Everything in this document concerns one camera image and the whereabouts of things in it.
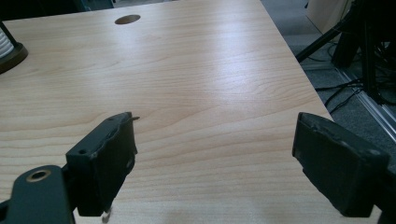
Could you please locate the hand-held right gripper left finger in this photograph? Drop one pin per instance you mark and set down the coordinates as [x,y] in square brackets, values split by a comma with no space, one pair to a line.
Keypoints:
[102,161]

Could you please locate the metal floor rail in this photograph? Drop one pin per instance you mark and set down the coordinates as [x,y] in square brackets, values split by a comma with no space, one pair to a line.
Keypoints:
[376,109]

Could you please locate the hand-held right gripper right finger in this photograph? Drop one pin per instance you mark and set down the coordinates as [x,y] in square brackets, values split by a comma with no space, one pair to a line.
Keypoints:
[336,165]

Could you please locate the black metal stand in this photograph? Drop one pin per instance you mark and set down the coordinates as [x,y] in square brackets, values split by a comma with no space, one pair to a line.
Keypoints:
[367,37]

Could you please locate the stack of white cups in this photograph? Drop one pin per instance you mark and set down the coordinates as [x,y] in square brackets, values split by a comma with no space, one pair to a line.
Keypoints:
[4,45]

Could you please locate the dark brown double cup holder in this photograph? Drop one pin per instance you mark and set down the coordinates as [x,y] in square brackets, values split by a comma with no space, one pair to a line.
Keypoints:
[15,56]

